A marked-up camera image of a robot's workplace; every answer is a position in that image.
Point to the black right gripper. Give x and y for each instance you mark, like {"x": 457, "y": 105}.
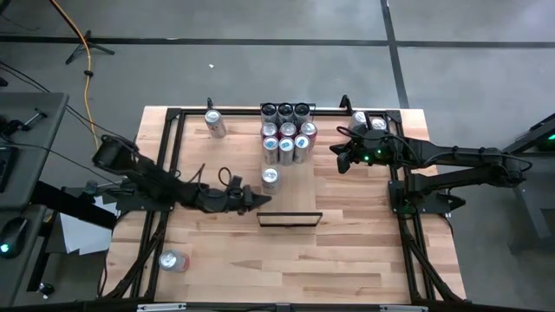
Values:
{"x": 370, "y": 147}

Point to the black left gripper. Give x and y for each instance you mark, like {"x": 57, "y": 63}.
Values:
{"x": 221, "y": 201}

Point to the silver diet cola can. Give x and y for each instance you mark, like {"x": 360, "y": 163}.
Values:
{"x": 212, "y": 117}
{"x": 270, "y": 175}
{"x": 378, "y": 124}
{"x": 169, "y": 260}

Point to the white and red beverage can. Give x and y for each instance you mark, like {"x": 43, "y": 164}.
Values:
{"x": 359, "y": 117}

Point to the wooden shelf with black frame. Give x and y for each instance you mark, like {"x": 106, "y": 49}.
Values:
{"x": 299, "y": 190}

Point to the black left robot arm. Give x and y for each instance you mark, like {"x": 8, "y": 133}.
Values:
{"x": 147, "y": 175}

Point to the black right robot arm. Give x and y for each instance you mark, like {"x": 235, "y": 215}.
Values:
{"x": 459, "y": 156}

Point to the white paper sheets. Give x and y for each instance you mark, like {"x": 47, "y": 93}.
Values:
{"x": 86, "y": 229}

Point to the grey neighbouring workstation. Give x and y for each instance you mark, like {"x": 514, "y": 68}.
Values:
{"x": 524, "y": 173}

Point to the black tripod base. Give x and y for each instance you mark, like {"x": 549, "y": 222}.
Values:
{"x": 89, "y": 45}

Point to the black knob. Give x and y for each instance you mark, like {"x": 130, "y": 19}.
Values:
{"x": 44, "y": 288}

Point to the grey side desk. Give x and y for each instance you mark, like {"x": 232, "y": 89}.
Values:
{"x": 39, "y": 112}

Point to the black clamp tool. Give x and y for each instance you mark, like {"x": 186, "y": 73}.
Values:
{"x": 26, "y": 121}

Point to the black computer mouse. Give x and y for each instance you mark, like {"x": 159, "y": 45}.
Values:
{"x": 13, "y": 236}

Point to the black keyboard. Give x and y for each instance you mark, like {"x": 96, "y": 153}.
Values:
{"x": 6, "y": 167}

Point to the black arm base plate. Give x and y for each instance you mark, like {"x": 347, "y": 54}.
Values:
{"x": 130, "y": 203}
{"x": 427, "y": 201}

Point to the black table frame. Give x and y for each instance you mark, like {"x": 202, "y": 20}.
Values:
{"x": 407, "y": 251}

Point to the silver mounting bracket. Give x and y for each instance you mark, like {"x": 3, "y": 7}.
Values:
{"x": 161, "y": 307}
{"x": 403, "y": 308}

